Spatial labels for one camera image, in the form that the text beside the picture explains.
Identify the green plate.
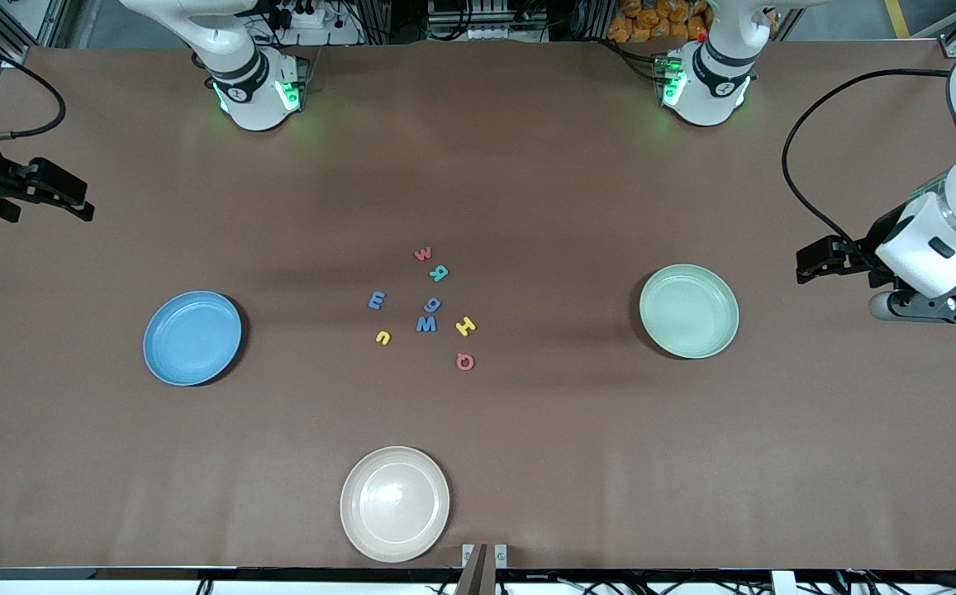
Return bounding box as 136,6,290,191
640,264,740,359

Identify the blue plate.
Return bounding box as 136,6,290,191
144,290,243,387

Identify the orange packet pile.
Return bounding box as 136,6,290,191
608,0,711,44

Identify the white power strip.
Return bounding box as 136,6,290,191
275,0,363,46

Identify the metal equipment rack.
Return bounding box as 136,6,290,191
426,0,549,42

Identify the beige plate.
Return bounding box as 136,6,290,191
340,446,451,564

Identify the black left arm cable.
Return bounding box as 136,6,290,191
782,68,954,253

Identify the brown camera mount post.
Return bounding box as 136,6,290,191
454,543,489,595

